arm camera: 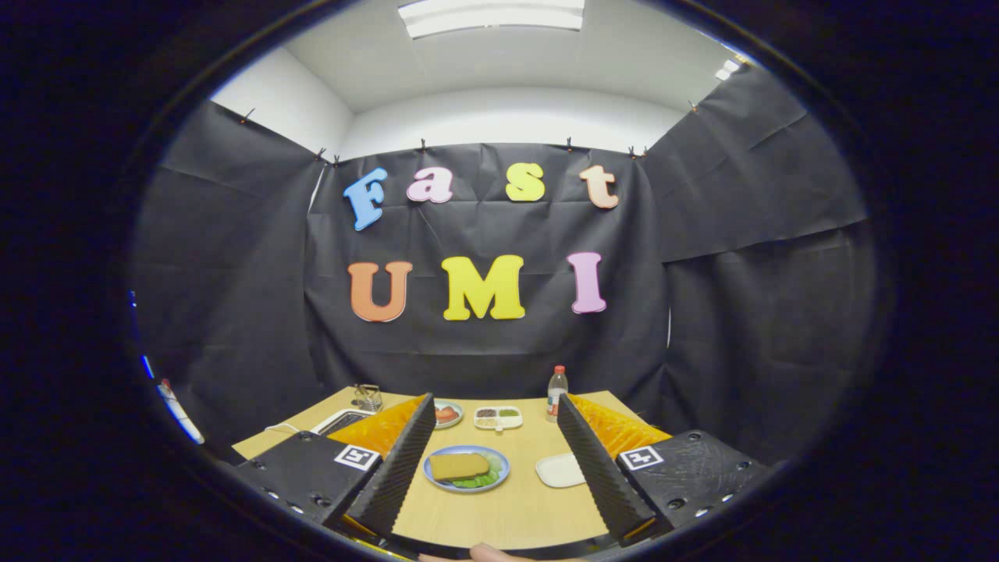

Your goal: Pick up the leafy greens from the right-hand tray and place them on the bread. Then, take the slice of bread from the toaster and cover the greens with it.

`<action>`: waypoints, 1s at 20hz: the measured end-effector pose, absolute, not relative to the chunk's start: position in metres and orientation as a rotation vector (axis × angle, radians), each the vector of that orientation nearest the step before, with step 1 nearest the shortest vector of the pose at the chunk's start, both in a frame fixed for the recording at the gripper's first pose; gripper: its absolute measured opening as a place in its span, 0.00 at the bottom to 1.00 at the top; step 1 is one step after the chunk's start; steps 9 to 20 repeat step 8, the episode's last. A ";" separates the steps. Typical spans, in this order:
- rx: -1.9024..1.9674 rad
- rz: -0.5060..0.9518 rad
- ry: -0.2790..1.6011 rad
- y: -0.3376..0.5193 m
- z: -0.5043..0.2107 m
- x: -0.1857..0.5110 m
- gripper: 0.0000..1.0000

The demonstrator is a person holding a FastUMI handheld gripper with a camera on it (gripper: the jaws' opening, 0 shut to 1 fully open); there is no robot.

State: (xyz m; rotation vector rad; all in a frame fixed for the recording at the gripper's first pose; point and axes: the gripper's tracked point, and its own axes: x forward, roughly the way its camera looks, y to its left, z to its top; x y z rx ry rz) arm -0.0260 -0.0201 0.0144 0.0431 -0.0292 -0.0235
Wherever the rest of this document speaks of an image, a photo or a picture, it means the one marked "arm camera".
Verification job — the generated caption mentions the small white square dish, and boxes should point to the small white square dish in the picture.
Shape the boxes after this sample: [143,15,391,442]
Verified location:
[535,454,586,489]

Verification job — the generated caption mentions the clear water bottle red cap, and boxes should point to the clear water bottle red cap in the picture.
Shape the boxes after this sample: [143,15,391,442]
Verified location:
[546,365,569,423]

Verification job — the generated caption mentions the white toaster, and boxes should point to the white toaster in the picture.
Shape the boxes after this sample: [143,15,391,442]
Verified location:
[311,409,375,438]

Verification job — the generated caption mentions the long ceiling light panel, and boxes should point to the long ceiling light panel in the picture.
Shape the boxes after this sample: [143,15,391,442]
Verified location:
[397,0,586,40]

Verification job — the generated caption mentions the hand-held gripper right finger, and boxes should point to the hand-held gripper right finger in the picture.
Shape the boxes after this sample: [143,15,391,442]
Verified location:
[556,393,772,547]

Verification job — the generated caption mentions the green lettuce leaf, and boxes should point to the green lettuce leaf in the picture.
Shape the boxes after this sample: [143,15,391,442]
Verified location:
[449,451,502,490]

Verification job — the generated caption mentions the brown toasted bread slice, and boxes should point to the brown toasted bread slice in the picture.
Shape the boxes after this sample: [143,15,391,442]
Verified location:
[428,454,491,482]

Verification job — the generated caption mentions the black backdrop cloth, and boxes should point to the black backdrop cloth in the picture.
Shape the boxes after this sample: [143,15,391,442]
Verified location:
[129,66,879,469]

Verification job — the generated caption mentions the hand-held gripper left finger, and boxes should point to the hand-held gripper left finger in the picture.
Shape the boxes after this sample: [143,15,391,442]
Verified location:
[233,393,438,557]

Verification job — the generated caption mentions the blue round plate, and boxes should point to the blue round plate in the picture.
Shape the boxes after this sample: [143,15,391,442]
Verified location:
[422,445,511,493]

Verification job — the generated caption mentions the white divided condiment tray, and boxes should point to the white divided condiment tray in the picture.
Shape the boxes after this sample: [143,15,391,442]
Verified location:
[474,405,524,432]

